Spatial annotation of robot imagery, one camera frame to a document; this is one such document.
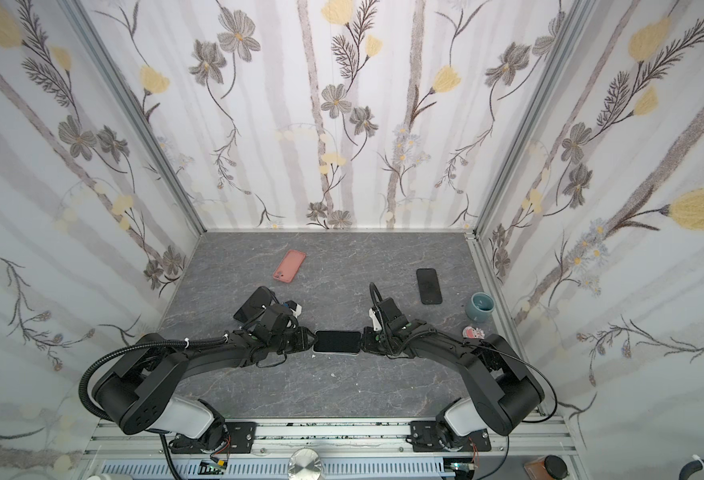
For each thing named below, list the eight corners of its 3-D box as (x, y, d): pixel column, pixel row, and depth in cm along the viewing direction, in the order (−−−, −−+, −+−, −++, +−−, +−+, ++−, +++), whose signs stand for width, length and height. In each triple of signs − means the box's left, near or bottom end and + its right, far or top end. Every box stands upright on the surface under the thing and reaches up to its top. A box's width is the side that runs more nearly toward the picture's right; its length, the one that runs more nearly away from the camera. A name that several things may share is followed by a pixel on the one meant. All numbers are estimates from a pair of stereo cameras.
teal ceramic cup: (467, 322, 98) (474, 311, 92) (463, 304, 102) (469, 292, 96) (489, 322, 98) (498, 311, 92) (484, 304, 102) (491, 292, 96)
